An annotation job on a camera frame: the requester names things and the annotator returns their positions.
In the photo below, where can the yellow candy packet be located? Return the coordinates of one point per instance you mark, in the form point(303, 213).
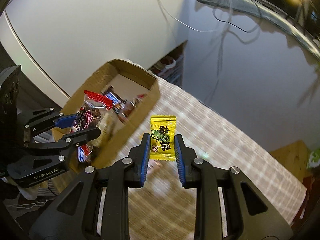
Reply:
point(163, 137)

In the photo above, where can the white shoe rack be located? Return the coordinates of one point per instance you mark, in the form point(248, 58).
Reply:
point(172, 65)

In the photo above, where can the cardboard box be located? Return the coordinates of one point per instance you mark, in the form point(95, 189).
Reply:
point(140, 110)

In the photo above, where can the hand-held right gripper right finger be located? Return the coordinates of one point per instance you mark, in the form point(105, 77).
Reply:
point(178, 160)

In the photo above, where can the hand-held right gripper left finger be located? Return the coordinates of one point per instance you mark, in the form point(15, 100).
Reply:
point(146, 160)

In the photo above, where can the red white blue packet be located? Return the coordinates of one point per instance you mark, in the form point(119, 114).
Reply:
point(84, 153)

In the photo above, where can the plaid tablecloth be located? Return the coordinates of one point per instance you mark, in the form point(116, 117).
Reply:
point(225, 142)

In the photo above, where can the green gift bag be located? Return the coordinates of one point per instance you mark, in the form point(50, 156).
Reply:
point(314, 158)

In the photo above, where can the black chocolate bar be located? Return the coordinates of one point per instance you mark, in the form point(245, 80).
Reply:
point(113, 97)

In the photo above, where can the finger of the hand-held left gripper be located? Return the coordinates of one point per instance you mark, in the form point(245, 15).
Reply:
point(80, 136)
point(45, 120)

